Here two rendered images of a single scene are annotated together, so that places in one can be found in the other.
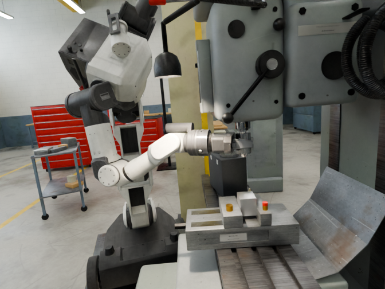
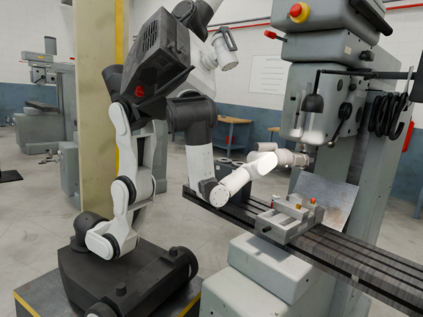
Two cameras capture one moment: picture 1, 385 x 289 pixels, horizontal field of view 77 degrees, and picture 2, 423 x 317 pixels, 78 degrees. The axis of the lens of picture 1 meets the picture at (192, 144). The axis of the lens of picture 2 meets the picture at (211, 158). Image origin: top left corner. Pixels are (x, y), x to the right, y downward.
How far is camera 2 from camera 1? 0.97 m
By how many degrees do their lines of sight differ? 45
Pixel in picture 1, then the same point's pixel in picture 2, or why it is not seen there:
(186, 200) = not seen: hidden behind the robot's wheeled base
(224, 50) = (333, 98)
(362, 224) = (343, 202)
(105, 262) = (126, 303)
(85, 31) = (170, 26)
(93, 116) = (208, 134)
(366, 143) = (341, 156)
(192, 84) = not seen: hidden behind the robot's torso
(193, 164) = (102, 173)
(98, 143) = (210, 163)
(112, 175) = (225, 195)
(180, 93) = (92, 86)
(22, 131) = not seen: outside the picture
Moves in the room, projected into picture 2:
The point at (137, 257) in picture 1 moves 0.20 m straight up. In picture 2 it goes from (153, 284) to (155, 246)
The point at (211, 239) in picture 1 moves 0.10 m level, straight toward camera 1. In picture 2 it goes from (294, 232) to (316, 243)
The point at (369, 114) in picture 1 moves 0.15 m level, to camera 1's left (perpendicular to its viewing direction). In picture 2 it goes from (345, 140) to (335, 143)
